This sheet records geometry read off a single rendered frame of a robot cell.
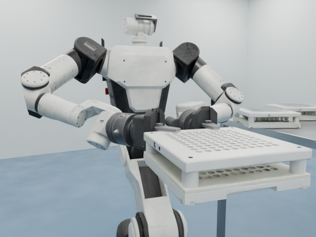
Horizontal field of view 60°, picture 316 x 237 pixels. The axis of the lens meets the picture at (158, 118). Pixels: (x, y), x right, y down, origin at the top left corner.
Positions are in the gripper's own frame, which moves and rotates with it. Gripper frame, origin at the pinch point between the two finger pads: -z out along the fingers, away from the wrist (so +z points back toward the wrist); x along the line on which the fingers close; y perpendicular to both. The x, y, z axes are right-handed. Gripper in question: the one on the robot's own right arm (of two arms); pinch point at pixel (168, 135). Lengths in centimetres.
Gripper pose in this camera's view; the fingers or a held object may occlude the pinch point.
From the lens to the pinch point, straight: 65.5
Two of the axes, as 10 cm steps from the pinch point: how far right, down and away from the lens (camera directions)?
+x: 0.0, 9.9, 1.2
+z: -7.7, -0.7, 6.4
